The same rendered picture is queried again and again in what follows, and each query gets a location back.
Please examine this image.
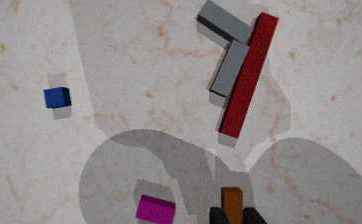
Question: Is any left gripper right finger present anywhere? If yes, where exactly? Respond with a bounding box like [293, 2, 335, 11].
[242, 207, 267, 224]

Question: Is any grey rectangular rod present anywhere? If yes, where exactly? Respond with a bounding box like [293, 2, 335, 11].
[197, 0, 254, 44]
[209, 39, 250, 98]

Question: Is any magenta rectangular block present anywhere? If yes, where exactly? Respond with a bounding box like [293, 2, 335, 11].
[135, 194, 176, 224]

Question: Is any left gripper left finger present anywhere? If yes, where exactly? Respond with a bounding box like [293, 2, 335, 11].
[210, 207, 230, 224]

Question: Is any orange rod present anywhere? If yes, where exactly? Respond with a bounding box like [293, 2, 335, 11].
[221, 187, 243, 224]

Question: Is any small blue cube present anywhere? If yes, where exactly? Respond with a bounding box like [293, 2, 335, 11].
[43, 87, 72, 108]

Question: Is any dark red rectangular bar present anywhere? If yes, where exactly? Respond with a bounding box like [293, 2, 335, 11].
[218, 12, 279, 139]

